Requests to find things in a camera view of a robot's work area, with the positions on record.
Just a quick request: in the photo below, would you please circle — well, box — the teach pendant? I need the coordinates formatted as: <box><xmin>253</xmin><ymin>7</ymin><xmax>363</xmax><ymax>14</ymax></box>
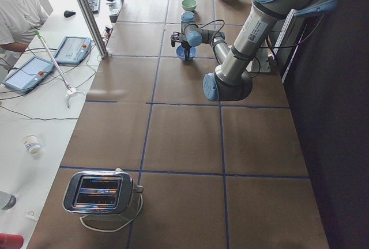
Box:
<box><xmin>54</xmin><ymin>36</ymin><xmax>92</xmax><ymax>66</ymax></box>
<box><xmin>2</xmin><ymin>56</ymin><xmax>54</xmax><ymax>93</ymax></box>

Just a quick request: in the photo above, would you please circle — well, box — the black computer mouse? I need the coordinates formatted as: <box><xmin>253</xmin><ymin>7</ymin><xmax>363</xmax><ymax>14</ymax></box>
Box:
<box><xmin>63</xmin><ymin>10</ymin><xmax>76</xmax><ymax>18</ymax></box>

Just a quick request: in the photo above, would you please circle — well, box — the green bowl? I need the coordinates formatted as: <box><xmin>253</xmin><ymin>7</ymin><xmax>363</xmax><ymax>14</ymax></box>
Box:
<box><xmin>181</xmin><ymin>0</ymin><xmax>197</xmax><ymax>12</ymax></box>

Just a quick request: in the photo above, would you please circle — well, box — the aluminium frame post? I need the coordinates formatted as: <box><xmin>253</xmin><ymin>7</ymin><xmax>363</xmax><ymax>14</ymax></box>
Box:
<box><xmin>77</xmin><ymin>0</ymin><xmax>108</xmax><ymax>59</ymax></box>

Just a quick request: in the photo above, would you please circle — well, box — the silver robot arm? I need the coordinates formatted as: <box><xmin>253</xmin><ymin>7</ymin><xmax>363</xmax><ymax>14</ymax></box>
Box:
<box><xmin>171</xmin><ymin>0</ymin><xmax>338</xmax><ymax>101</ymax></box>

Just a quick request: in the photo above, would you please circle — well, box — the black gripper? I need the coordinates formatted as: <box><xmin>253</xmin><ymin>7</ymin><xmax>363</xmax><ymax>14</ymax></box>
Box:
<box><xmin>182</xmin><ymin>41</ymin><xmax>191</xmax><ymax>61</ymax></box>

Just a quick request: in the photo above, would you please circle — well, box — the blue bowl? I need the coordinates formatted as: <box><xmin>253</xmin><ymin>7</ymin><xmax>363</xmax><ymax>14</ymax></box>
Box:
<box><xmin>176</xmin><ymin>45</ymin><xmax>197</xmax><ymax>61</ymax></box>

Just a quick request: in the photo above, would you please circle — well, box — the person in white shirt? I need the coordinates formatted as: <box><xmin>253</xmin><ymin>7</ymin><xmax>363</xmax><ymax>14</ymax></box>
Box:
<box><xmin>1</xmin><ymin>0</ymin><xmax>49</xmax><ymax>52</ymax></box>

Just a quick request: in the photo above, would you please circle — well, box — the paper cup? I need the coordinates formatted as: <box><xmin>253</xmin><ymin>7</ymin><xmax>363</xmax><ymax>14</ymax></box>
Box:
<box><xmin>22</xmin><ymin>135</ymin><xmax>41</xmax><ymax>154</ymax></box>

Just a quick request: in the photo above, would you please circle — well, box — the white toaster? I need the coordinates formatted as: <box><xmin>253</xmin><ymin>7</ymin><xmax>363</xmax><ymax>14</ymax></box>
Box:
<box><xmin>63</xmin><ymin>169</ymin><xmax>144</xmax><ymax>222</ymax></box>

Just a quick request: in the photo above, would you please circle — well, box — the far teach pendant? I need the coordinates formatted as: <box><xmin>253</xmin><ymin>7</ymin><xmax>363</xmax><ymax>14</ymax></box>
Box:
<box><xmin>54</xmin><ymin>36</ymin><xmax>92</xmax><ymax>66</ymax></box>

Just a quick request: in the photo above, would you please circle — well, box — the red bottle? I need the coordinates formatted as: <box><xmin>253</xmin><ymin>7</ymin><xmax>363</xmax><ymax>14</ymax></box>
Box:
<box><xmin>0</xmin><ymin>233</ymin><xmax>24</xmax><ymax>249</ymax></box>

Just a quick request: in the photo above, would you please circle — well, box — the near teach pendant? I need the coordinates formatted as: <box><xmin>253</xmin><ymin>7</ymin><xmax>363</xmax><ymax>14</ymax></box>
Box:
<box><xmin>2</xmin><ymin>56</ymin><xmax>54</xmax><ymax>93</ymax></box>

